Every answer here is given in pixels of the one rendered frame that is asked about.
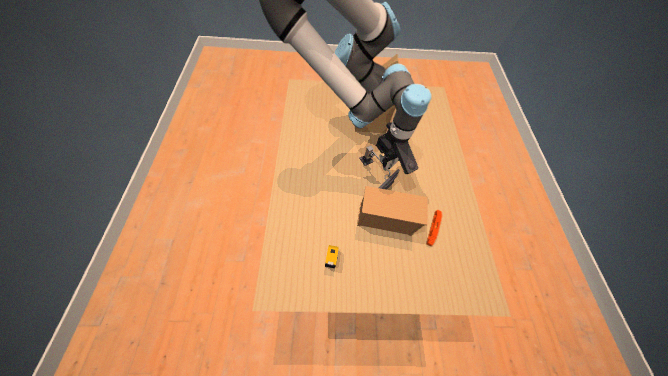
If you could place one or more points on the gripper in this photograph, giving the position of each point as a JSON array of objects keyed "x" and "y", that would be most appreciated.
[{"x": 385, "y": 145}]

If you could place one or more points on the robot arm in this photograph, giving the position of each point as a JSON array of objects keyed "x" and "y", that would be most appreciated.
[{"x": 362, "y": 87}]

